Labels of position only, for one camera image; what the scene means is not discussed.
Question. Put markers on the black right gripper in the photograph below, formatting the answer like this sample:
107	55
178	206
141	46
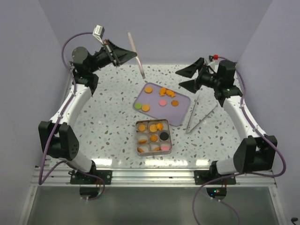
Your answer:
189	71

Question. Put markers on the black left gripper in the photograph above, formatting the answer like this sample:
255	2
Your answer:
122	56

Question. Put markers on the metal serving tongs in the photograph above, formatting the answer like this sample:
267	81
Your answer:
201	109

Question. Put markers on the orange fish cookie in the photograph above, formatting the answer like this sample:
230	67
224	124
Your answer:
170	93
162	91
159	126

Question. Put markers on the orange round cookie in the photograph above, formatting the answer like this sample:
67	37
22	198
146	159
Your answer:
145	108
148	89
153	128

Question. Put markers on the black sandwich cookie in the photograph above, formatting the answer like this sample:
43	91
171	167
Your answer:
164	136

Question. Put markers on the square cookie tin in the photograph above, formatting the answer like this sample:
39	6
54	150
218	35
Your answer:
152	148

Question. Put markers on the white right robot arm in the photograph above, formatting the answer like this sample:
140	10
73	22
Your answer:
256	150

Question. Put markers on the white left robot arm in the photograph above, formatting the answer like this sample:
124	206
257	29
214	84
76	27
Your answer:
57	137

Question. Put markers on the brown chip cookie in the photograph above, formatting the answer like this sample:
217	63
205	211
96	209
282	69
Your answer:
175	103

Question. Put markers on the orange fish cookie top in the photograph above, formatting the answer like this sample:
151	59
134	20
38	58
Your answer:
162	91

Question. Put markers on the lilac plastic tray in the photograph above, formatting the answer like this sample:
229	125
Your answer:
156	102

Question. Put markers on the green round cookie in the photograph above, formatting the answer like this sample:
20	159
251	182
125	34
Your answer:
138	106

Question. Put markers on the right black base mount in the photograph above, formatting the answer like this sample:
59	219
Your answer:
212	176

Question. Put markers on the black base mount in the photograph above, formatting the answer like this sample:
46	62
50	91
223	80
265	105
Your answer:
212	176
98	177

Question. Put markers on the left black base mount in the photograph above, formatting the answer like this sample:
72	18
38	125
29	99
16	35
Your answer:
98	177

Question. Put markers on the aluminium mounting rail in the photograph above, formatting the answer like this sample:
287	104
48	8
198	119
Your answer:
177	178

